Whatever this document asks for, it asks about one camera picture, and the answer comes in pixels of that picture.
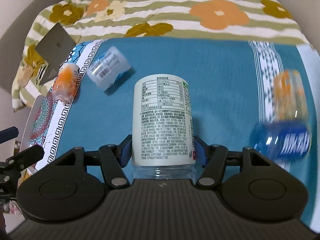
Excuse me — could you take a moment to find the teal patterned cloth mat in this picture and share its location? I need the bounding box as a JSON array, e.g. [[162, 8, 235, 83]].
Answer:
[[33, 37, 319, 225]]

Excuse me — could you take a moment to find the white blue label cup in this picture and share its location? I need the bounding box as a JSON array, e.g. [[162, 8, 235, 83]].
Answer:
[[87, 46, 131, 91]]

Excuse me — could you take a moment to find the floral striped quilt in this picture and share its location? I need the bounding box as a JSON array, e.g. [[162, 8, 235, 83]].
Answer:
[[11, 0, 307, 111]]

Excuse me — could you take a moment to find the white label clear plastic cup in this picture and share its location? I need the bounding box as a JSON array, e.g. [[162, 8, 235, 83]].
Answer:
[[132, 74, 196, 180]]

